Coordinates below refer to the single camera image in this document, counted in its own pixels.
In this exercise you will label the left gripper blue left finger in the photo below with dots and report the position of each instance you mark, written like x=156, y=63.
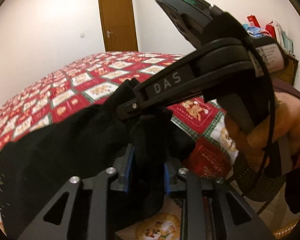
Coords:
x=123, y=166

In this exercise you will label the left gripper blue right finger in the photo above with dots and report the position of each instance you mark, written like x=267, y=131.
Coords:
x=173, y=185

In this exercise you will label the silver door handle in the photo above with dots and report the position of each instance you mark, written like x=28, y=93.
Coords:
x=109, y=33

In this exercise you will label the red gift bag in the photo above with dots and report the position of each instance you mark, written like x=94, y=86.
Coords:
x=253, y=22

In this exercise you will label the black pants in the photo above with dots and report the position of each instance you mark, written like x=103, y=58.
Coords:
x=35, y=167

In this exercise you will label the brown wooden dresser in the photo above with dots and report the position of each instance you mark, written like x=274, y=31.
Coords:
x=289, y=74

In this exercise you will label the red patchwork bear bedspread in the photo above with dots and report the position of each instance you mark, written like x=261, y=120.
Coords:
x=91, y=80

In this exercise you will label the brown wooden door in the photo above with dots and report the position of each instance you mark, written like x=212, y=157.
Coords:
x=118, y=16

